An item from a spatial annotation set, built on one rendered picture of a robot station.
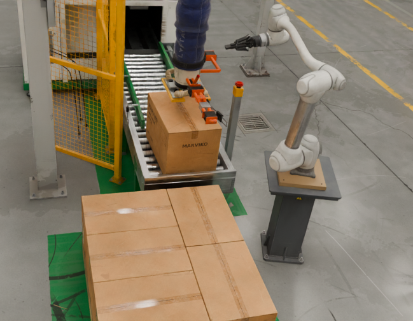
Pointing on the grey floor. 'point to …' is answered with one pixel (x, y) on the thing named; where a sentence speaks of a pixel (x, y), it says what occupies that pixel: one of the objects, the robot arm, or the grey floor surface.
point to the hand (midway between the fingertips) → (230, 46)
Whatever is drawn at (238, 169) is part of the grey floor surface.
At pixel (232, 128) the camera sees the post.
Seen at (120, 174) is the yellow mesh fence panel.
